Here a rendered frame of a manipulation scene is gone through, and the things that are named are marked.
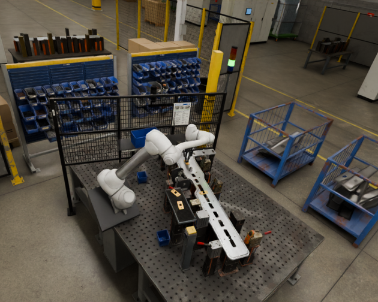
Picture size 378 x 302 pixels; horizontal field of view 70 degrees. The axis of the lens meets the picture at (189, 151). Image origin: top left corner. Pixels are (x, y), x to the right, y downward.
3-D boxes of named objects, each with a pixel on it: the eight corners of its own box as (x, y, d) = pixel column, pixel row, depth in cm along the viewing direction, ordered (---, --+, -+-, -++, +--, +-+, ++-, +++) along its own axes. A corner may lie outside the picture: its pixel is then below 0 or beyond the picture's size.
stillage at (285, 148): (276, 144, 546) (292, 100, 493) (312, 165, 498) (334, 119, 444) (236, 162, 478) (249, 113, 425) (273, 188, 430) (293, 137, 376)
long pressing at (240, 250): (254, 254, 206) (254, 253, 206) (228, 262, 199) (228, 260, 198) (189, 151, 310) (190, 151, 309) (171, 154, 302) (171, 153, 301)
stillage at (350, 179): (336, 180, 467) (362, 133, 413) (386, 209, 420) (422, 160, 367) (300, 210, 396) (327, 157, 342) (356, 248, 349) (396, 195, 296)
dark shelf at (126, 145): (197, 144, 323) (197, 142, 321) (119, 152, 291) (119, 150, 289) (190, 135, 339) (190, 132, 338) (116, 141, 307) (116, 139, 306)
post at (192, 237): (190, 269, 222) (197, 234, 197) (181, 271, 219) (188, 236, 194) (186, 261, 227) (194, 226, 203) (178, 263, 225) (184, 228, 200)
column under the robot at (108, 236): (116, 273, 284) (113, 232, 247) (102, 252, 302) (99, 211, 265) (141, 258, 302) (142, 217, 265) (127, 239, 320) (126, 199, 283)
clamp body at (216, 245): (216, 275, 220) (225, 247, 200) (203, 278, 216) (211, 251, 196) (211, 265, 227) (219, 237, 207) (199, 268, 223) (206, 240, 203)
